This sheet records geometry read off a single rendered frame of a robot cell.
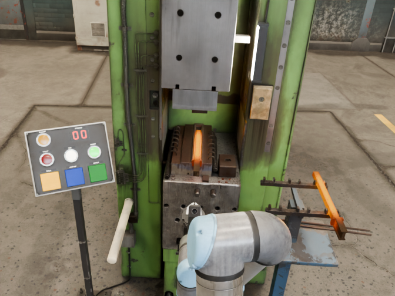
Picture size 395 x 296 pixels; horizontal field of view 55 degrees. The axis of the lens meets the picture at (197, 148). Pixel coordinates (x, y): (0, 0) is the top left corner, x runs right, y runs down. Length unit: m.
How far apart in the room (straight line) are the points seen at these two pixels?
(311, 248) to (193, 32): 1.11
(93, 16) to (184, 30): 5.55
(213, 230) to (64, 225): 2.31
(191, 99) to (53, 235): 1.71
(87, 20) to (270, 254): 6.51
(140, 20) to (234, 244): 1.18
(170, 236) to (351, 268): 1.40
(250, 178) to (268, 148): 0.20
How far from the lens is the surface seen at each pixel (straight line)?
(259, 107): 1.86
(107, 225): 3.02
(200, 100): 1.70
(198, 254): 0.84
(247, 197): 2.16
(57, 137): 1.76
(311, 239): 1.97
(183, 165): 1.87
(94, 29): 7.15
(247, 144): 1.97
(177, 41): 1.63
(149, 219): 2.28
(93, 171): 1.76
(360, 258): 3.06
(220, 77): 1.67
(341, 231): 1.61
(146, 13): 1.76
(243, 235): 0.86
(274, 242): 0.89
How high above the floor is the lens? 1.97
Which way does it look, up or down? 30 degrees down
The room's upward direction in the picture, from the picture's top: 3 degrees clockwise
